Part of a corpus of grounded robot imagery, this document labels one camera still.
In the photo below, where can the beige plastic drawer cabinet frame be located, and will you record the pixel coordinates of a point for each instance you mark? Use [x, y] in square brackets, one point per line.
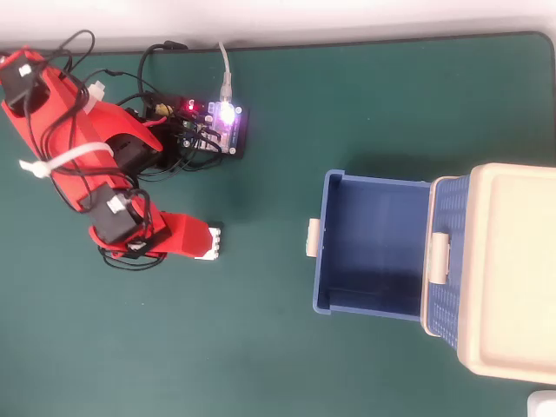
[512, 269]

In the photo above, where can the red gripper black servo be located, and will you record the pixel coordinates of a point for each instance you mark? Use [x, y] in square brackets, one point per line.
[115, 221]

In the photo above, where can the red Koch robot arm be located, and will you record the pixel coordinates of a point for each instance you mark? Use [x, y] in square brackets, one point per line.
[65, 117]

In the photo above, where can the robot controller circuit board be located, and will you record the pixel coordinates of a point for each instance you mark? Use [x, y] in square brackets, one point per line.
[217, 126]

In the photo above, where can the white object corner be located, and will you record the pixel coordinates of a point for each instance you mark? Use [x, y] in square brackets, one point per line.
[543, 405]

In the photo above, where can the white toy brick cube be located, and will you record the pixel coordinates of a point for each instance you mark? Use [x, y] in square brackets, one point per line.
[215, 243]

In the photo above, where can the green table mat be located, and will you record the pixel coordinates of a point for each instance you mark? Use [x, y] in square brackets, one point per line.
[260, 347]

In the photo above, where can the white zip tie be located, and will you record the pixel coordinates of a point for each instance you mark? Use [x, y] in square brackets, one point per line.
[69, 157]
[96, 93]

